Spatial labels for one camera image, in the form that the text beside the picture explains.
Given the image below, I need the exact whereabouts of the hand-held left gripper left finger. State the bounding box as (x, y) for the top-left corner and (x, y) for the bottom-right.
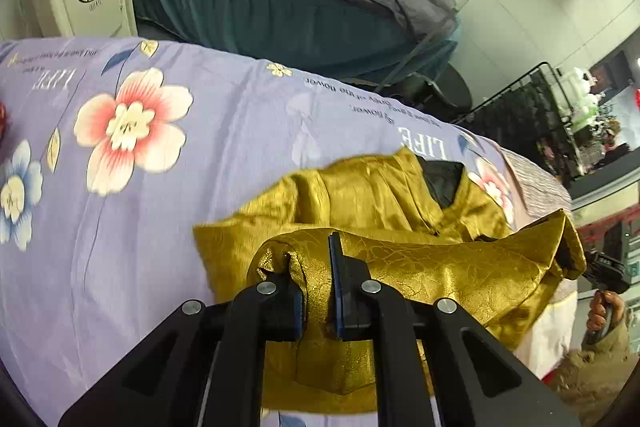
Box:
(57, 274), (306, 427)

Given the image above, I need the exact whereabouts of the black round stool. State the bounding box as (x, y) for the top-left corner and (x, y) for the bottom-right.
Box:
(399, 64), (474, 124)

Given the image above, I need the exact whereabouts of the golden satin jacket black lining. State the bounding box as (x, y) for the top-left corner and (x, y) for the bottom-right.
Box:
(192, 146), (587, 415)

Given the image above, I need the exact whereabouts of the dark teal air mattress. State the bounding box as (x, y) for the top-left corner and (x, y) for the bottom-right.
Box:
(131, 0), (462, 84)

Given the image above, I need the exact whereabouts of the black metal rack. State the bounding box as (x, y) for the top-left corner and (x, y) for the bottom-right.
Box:
(451, 61), (578, 190)

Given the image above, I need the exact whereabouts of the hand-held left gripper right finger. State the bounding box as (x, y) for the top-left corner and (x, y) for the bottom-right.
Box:
(327, 232), (583, 427)

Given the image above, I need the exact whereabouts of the grey textured blanket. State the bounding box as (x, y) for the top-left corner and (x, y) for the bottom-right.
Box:
(502, 149), (572, 220)

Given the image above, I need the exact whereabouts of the person's right forearm tan sleeve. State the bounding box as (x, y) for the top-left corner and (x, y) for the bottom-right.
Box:
(546, 321), (635, 427)

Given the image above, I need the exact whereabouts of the lilac floral bedsheet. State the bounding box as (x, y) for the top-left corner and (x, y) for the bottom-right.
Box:
(0, 38), (578, 427)

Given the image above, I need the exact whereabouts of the person's right hand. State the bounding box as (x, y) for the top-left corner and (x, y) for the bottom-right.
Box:
(586, 291), (627, 347)

